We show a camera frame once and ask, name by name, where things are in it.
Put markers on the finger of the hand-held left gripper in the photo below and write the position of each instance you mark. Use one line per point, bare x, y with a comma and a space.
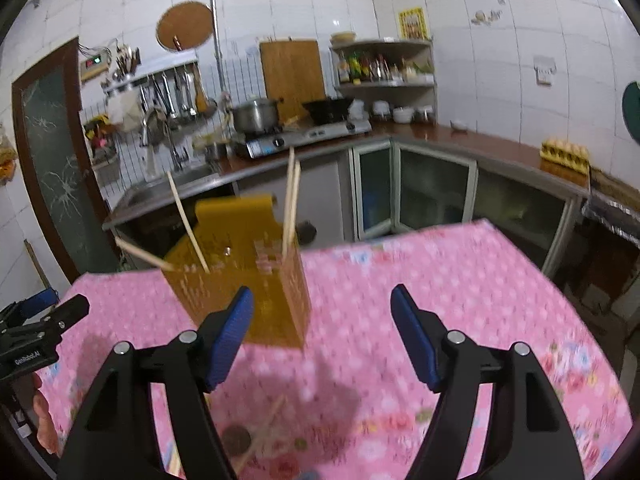
70, 310
39, 300

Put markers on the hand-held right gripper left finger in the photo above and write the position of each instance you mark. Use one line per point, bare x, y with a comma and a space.
227, 340

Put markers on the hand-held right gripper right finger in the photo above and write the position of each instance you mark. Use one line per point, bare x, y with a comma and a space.
415, 340

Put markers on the yellow slotted utensil holder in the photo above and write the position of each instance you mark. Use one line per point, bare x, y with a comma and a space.
270, 305

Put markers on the pile of wooden chopsticks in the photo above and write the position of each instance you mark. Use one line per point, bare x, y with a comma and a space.
265, 425

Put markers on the light wooden chopstick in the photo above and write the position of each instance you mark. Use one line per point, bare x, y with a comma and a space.
294, 205
187, 222
288, 195
145, 255

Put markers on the row of hanging kitchen utensils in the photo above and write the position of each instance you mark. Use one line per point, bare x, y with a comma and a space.
170, 100

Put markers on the person's left hand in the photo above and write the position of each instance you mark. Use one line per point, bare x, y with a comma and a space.
49, 425

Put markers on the pink floral tablecloth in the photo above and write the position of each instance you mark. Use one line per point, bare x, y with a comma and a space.
450, 270

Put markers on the black stool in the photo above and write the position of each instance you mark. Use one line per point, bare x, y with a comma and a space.
305, 231

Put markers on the brown framed glass door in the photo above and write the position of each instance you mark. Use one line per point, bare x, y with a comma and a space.
55, 160

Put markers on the hanging orange plastic bags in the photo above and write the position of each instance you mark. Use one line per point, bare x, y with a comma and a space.
7, 157

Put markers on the steel sink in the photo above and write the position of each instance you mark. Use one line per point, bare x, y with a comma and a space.
165, 187

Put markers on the steel faucet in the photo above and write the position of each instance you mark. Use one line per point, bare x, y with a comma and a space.
175, 150

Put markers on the hanging white cloth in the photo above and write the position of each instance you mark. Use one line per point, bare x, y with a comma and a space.
125, 112

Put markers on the kitchen counter with cabinets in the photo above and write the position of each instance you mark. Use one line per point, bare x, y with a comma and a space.
500, 142

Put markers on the steel gas stove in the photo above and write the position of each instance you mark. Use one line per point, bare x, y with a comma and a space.
300, 137

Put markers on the small white bowl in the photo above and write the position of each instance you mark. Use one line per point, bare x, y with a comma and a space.
458, 125

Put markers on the stack of white plates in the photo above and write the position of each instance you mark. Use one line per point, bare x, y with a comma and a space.
402, 116

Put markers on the glass jar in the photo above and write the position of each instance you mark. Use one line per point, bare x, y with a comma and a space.
424, 115

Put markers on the steel cooking pot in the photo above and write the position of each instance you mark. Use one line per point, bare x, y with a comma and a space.
255, 116

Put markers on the trash bin with plastic bag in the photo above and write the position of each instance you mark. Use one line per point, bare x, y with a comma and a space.
612, 220

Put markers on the tray of eggs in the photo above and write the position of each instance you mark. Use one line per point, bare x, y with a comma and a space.
565, 155

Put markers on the beige electric box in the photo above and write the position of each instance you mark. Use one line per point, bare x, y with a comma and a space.
95, 66

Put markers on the black wok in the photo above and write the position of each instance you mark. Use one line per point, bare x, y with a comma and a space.
327, 109

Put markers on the cutlery cup with knives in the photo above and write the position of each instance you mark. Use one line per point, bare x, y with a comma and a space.
127, 65

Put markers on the wooden cutting board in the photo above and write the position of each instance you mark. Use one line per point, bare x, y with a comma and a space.
292, 75

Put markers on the row of condiment bottles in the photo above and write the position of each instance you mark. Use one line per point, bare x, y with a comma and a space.
356, 67

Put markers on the beige bowl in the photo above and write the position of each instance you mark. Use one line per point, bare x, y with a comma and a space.
343, 37

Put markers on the round green hanging board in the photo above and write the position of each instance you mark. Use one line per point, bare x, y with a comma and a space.
632, 112

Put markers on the steel wall rack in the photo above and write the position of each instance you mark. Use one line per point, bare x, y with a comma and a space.
150, 72

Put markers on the corner wall shelf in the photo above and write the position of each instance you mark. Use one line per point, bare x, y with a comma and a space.
390, 89

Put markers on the grey wall pipe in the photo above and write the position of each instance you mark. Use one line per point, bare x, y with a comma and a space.
215, 35

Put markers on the yellow wall poster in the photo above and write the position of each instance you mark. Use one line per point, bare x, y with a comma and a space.
413, 24

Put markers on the teapot wall sticker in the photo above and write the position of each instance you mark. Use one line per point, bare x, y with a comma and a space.
482, 17

